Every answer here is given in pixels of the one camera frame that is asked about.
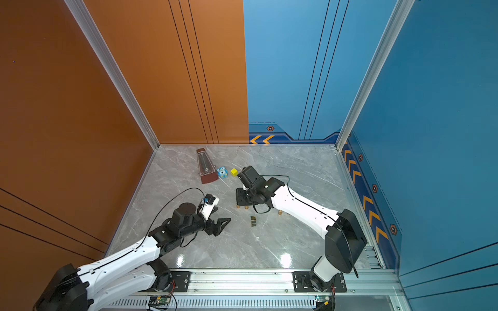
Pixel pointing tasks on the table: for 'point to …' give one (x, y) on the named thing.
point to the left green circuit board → (159, 300)
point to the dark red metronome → (207, 170)
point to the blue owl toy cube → (222, 172)
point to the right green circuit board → (321, 300)
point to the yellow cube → (234, 172)
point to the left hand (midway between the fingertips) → (223, 211)
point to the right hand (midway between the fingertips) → (237, 198)
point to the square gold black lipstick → (253, 221)
